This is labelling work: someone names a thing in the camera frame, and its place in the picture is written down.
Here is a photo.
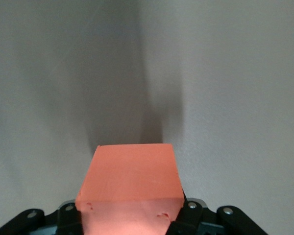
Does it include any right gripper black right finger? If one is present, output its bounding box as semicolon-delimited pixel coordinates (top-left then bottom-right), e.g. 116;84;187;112
169;190;268;235

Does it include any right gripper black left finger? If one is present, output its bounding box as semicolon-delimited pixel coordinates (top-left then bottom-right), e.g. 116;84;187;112
0;199;85;235

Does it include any orange foam cube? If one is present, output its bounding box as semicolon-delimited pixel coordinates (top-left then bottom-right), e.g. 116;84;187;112
74;143;186;235

